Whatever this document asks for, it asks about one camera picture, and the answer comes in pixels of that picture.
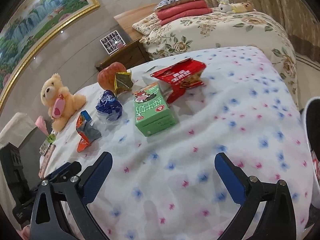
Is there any white flower print bedsheet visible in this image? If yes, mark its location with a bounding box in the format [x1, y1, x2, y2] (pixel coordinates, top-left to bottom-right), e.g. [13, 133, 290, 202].
[37, 45, 315, 240]

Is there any floral quilt bed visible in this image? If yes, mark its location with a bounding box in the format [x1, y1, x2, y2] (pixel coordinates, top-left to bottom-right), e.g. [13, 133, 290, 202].
[139, 11, 299, 110]

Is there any white rabbit plush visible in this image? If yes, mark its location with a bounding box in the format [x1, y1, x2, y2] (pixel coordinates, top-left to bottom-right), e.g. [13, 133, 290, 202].
[216, 0, 237, 14]

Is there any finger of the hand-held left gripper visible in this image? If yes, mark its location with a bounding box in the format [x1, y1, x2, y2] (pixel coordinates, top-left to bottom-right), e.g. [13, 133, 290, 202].
[50, 162, 72, 180]
[46, 162, 82, 183]

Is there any gold framed landscape painting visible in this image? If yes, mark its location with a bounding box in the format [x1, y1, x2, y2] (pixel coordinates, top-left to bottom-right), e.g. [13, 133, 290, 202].
[0, 0, 100, 100]

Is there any beige patterned curtain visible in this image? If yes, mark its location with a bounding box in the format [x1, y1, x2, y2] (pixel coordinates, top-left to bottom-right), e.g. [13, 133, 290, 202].
[160, 0, 320, 63]

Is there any floral print pillow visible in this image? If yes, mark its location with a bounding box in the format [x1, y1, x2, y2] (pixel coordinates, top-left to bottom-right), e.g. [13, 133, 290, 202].
[132, 12, 163, 35]

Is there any red snack bag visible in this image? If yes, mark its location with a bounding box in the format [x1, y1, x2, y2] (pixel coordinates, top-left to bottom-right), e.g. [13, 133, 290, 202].
[150, 58, 207, 105]

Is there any orange snack bag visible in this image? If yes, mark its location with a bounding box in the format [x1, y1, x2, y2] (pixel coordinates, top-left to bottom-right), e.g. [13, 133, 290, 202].
[76, 110, 102, 152]

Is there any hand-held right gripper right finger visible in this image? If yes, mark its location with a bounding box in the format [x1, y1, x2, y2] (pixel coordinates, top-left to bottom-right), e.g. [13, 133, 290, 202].
[214, 152, 304, 240]

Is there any wooden nightstand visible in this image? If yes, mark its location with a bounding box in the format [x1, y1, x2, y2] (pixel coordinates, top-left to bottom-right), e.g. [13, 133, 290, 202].
[94, 39, 150, 72]

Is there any red apple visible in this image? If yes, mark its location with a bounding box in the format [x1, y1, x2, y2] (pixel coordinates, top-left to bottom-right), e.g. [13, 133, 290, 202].
[97, 62, 127, 90]

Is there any beige cushion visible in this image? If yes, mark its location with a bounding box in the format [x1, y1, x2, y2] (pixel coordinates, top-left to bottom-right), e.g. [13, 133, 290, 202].
[0, 112, 38, 150]

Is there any blue patterned pillow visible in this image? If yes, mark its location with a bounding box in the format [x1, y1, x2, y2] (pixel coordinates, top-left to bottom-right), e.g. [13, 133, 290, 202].
[154, 0, 208, 10]

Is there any small pink object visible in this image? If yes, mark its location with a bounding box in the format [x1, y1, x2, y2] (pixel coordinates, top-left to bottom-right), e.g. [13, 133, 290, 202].
[35, 116, 50, 135]

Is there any cream teddy bear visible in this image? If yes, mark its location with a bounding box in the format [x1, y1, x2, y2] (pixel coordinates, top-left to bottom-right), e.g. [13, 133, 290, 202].
[41, 73, 87, 132]

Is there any folded red blanket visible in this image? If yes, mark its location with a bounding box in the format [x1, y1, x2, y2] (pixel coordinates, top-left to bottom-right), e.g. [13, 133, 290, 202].
[156, 0, 213, 26]

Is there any wooden headboard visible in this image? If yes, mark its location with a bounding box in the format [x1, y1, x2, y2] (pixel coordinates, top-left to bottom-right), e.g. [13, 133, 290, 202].
[114, 3, 160, 42]

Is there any blue snack wrapper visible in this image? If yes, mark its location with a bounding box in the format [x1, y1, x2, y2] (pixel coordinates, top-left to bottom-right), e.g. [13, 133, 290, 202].
[96, 90, 123, 121]

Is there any black and white photo frame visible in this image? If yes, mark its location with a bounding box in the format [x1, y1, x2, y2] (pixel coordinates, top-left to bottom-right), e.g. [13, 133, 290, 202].
[100, 30, 125, 56]

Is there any white trash bin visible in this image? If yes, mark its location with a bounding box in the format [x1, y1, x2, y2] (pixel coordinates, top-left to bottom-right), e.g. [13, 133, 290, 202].
[299, 97, 320, 180]

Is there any green milk carton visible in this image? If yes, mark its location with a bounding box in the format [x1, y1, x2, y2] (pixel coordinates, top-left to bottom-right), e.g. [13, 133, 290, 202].
[134, 84, 180, 137]

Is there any yellow snack wrapper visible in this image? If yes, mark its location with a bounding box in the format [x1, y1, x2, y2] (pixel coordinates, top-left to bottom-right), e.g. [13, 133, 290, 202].
[114, 70, 133, 95]

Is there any green drink pouch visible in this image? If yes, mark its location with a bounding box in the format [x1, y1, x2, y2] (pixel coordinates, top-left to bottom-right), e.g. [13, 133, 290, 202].
[40, 132, 57, 155]

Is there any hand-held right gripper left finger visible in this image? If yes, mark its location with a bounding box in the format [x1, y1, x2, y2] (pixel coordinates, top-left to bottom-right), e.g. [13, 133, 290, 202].
[30, 151, 113, 240]

